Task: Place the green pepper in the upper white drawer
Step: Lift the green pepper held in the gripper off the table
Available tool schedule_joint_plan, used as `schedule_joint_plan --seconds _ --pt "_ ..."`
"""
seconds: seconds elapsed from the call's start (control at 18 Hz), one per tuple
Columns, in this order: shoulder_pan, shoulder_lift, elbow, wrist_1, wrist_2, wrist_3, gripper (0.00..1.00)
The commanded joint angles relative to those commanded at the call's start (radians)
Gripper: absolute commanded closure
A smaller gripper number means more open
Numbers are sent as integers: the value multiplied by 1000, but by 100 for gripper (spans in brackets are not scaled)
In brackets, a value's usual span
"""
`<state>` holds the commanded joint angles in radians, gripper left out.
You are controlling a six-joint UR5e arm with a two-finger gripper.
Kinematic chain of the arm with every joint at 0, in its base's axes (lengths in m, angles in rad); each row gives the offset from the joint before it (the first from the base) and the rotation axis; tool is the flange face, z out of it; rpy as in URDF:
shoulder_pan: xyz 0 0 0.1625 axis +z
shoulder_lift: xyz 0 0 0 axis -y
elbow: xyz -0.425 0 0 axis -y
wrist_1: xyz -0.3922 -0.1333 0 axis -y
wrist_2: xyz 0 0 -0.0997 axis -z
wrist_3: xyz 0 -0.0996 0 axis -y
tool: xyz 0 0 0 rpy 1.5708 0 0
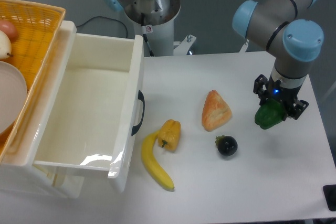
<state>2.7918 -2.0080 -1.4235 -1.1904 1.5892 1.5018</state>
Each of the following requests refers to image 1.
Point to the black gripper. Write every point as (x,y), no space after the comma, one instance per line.
(271,91)

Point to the green bell pepper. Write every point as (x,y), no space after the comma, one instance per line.
(269,114)

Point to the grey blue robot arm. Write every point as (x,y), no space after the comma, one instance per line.
(273,25)

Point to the yellow bell pepper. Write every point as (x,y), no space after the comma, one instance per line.
(169,135)

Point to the open white upper drawer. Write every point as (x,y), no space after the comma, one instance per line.
(98,110)

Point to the white drawer cabinet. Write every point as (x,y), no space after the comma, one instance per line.
(19,172)

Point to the triangular bread pastry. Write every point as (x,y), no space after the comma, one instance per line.
(216,112)

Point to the dark purple mangosteen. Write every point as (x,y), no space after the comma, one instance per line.
(226,145)

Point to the black object at table edge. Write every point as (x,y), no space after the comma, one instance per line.
(330,196)

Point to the yellow banana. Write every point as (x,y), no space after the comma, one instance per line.
(151,164)

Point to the orange woven basket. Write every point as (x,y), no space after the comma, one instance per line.
(37,25)

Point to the pink plate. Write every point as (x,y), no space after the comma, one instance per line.
(13,94)

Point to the pale pear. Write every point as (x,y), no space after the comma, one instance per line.
(5,46)

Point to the red apple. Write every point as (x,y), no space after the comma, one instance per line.
(9,29)

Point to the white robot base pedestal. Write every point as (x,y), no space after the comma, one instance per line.
(154,21)

